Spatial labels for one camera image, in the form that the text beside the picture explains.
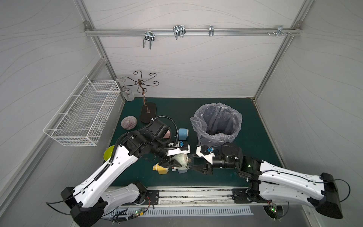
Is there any green pencil sharpener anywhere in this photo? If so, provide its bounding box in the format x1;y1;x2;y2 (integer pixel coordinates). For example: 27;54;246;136
174;153;189;167

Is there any light blue pencil sharpener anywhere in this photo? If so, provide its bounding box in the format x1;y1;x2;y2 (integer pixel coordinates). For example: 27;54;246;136
171;166;189;174

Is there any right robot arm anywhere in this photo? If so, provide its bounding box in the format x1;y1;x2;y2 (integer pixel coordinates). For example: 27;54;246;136
191;143;343;219

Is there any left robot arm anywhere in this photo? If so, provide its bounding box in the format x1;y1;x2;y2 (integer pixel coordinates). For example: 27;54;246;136
61;117;190;227

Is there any yellow pencil sharpener front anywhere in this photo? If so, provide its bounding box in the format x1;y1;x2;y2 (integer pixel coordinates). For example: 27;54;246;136
153;163;169;175

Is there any pink pencil sharpener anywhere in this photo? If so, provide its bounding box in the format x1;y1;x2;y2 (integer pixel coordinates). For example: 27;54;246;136
163;129;171;139

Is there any grey trash bin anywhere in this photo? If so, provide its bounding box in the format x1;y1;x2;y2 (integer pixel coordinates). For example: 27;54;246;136
199;136;231;147

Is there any clear plastic bin liner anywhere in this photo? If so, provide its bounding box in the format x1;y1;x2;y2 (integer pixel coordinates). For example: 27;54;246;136
190;103;243;143

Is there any bronze mug tree stand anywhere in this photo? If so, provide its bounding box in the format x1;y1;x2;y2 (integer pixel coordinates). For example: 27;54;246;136
121;70;160;124

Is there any pink patterned bowl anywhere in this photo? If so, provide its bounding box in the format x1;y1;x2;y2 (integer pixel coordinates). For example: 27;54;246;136
120;116;137;130

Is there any lime green bowl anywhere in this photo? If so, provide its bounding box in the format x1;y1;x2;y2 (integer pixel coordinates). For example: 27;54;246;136
103;145;114;161

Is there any green mat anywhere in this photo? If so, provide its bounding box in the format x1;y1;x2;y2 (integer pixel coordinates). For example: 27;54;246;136
112;98;281;187

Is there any clear glass cup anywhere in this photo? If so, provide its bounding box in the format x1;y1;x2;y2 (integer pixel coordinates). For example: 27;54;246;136
119;77;135;102

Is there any metal hook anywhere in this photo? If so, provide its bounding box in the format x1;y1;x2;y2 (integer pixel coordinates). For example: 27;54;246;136
209;25;214;37
266;26;292;37
143;31;155;50
173;25;186;40

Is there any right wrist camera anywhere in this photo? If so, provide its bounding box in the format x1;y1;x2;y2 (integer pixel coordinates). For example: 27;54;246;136
196;145;215;165

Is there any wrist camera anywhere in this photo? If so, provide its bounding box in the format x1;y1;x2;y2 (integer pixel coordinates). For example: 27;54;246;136
196;145;215;165
167;141;190;157

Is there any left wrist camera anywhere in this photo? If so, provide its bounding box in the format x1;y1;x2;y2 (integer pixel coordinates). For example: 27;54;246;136
167;141;190;157

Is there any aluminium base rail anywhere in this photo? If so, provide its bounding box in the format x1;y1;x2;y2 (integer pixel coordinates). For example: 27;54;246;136
79;185;313;209

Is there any white wire basket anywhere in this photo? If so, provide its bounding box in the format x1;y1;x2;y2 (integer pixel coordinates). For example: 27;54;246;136
43;75;121;147

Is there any aluminium top rail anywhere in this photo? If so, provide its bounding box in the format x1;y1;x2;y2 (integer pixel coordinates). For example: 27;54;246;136
85;26;303;37

